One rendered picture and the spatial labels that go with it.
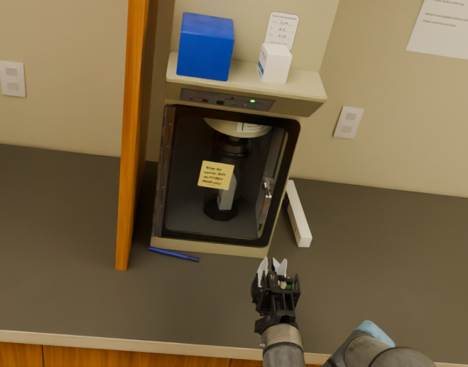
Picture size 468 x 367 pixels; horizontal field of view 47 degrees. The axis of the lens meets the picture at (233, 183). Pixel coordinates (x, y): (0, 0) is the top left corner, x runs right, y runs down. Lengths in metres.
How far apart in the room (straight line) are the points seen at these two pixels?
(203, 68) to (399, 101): 0.89
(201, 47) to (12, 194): 0.83
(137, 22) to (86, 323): 0.68
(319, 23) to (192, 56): 0.28
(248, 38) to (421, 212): 0.99
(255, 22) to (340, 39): 0.56
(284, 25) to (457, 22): 0.72
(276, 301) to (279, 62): 0.46
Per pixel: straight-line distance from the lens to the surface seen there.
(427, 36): 1.73
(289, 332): 1.03
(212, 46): 1.04
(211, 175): 1.31
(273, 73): 1.10
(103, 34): 1.64
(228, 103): 1.16
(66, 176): 1.72
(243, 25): 1.14
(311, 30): 1.16
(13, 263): 1.46
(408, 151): 1.92
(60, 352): 1.41
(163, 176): 1.32
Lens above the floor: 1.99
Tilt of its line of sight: 37 degrees down
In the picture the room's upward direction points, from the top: 12 degrees clockwise
